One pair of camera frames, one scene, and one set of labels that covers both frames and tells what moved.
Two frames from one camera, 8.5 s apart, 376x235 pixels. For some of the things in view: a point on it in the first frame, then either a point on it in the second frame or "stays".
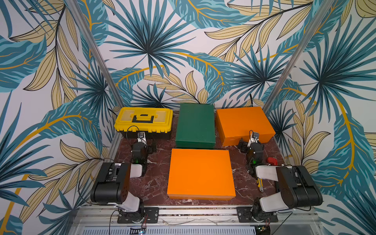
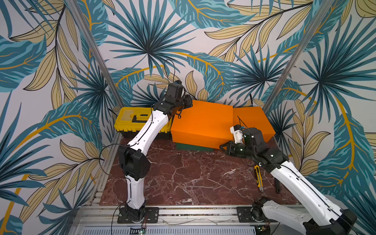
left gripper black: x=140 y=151 → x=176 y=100
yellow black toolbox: x=156 y=122 stays
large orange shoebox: x=200 y=174 → x=205 y=125
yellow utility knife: x=260 y=184 stays
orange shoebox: x=235 y=123 stays
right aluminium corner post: x=311 y=29 stays
